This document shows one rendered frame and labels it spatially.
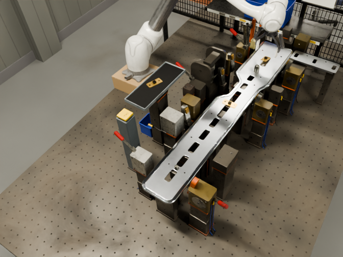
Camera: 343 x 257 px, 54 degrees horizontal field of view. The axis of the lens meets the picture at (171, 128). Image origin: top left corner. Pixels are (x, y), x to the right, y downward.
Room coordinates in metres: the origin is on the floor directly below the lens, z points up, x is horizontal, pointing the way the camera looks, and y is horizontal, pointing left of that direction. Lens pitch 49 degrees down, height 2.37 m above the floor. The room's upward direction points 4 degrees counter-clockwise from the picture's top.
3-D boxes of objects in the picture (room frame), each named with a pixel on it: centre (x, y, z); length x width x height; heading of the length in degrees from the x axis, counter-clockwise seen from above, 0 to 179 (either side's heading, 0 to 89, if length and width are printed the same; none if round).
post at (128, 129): (1.17, 0.23, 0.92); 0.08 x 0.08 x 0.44; 51
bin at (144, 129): (1.46, 0.13, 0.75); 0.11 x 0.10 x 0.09; 141
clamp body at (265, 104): (1.27, -0.53, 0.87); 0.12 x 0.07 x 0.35; 51
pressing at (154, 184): (1.33, -0.33, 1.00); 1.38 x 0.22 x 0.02; 141
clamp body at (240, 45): (1.82, -0.49, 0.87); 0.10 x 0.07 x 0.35; 51
